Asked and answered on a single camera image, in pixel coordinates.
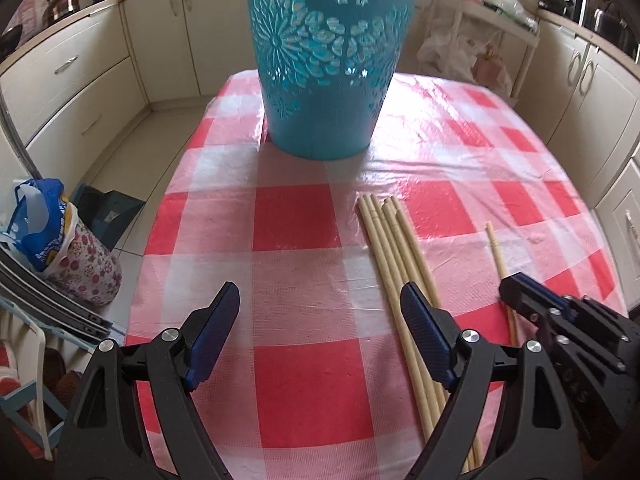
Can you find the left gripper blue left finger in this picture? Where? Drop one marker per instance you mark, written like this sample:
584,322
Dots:
206,331

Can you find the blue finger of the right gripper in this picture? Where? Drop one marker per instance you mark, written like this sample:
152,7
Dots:
537,293

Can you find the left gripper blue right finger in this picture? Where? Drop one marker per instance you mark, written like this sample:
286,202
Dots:
433,331

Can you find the wooden chopstick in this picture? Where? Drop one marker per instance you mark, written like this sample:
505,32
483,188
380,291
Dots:
400,267
405,252
406,225
395,319
501,269

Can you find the cream kitchen cabinets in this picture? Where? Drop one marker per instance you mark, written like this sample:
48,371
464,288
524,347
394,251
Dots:
73,89

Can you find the red white checkered tablecloth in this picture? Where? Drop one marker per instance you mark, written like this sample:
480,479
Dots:
312,383

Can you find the floral container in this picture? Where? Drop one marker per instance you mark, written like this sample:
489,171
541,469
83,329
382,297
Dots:
84,268

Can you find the dark blue floor box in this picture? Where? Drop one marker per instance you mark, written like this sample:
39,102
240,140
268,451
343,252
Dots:
106,214

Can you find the blue plastic bag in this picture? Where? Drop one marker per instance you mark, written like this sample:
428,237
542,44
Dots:
38,224

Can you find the white plastic bag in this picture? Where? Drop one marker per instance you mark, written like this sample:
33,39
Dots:
451,58

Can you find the teal perforated plastic basket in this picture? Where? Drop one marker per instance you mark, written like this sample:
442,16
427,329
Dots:
324,67

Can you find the white shelf rack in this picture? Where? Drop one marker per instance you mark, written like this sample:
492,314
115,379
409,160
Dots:
502,18

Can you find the steel kettle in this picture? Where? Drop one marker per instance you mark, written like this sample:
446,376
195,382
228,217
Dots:
56,10

